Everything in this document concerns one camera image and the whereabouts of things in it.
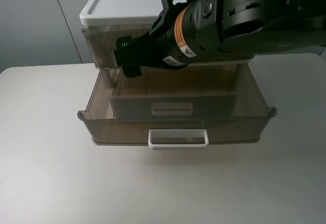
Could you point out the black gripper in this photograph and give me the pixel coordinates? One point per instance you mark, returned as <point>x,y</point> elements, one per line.
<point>157,48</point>

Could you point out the smoky transparent drawer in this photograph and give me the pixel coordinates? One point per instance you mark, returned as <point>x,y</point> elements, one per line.
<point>101,40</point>
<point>191,108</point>

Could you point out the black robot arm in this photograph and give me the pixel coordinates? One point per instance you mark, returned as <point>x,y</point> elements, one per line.
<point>193,31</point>

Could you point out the white drawer cabinet frame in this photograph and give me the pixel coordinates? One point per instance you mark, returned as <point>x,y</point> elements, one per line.
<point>119,12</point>

